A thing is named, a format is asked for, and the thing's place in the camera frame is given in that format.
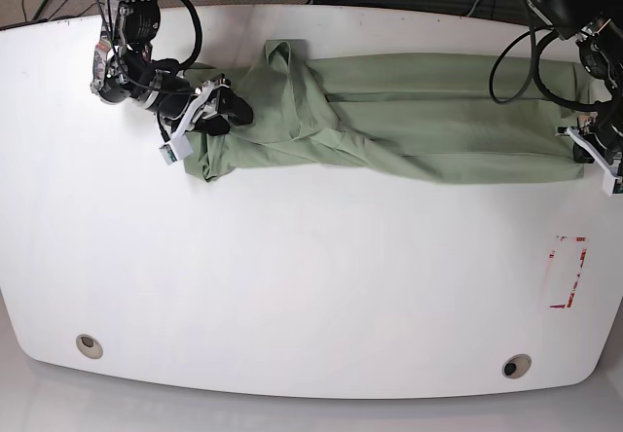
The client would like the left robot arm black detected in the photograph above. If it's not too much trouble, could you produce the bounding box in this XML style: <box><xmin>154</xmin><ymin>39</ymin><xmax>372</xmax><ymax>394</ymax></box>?
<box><xmin>520</xmin><ymin>0</ymin><xmax>622</xmax><ymax>194</ymax></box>

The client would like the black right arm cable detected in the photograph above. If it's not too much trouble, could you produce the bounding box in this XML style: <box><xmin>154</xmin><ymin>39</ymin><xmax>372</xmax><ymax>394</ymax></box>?
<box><xmin>80</xmin><ymin>0</ymin><xmax>203</xmax><ymax>92</ymax></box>

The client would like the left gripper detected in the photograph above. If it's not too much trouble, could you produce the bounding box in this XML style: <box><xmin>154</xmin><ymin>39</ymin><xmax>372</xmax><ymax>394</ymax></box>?
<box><xmin>556</xmin><ymin>115</ymin><xmax>622</xmax><ymax>178</ymax></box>

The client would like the red tape rectangle marking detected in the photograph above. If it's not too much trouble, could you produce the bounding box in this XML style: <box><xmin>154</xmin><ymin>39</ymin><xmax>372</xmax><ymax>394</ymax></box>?
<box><xmin>544</xmin><ymin>235</ymin><xmax>589</xmax><ymax>309</ymax></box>

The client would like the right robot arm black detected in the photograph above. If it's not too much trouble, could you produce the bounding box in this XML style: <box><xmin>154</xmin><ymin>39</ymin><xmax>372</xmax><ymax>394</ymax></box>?
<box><xmin>91</xmin><ymin>0</ymin><xmax>254</xmax><ymax>142</ymax></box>

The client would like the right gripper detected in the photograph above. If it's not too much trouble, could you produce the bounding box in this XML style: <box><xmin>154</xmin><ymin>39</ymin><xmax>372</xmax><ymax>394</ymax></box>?
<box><xmin>167</xmin><ymin>76</ymin><xmax>254</xmax><ymax>140</ymax></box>

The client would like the green t-shirt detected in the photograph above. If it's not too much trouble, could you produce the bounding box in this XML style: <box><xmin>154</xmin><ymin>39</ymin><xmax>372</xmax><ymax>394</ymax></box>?
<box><xmin>184</xmin><ymin>40</ymin><xmax>584</xmax><ymax>184</ymax></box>

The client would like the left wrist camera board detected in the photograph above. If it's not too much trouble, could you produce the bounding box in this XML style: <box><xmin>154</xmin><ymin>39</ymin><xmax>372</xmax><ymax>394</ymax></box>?
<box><xmin>602</xmin><ymin>172</ymin><xmax>623</xmax><ymax>197</ymax></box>

